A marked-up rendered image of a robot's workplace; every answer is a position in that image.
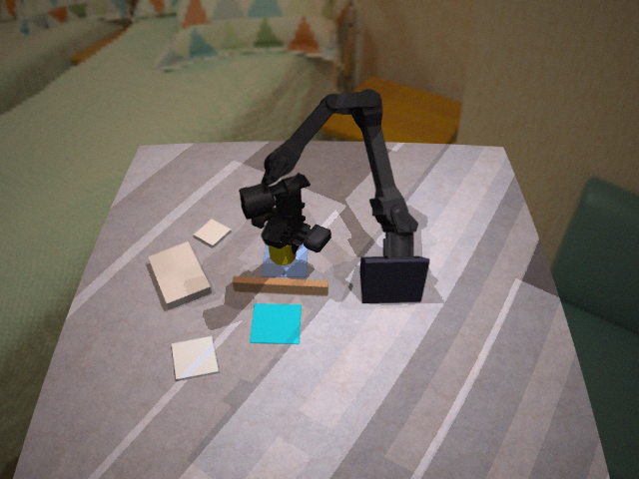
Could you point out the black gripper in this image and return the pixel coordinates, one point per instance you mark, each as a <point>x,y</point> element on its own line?
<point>314,239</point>

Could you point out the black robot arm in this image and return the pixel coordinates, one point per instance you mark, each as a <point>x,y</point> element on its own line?
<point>388,206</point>

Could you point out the brown wooden bar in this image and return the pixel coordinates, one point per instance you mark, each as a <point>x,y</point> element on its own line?
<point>281,286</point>

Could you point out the olive-yellow cup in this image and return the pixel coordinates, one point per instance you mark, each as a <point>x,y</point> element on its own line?
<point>282,256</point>

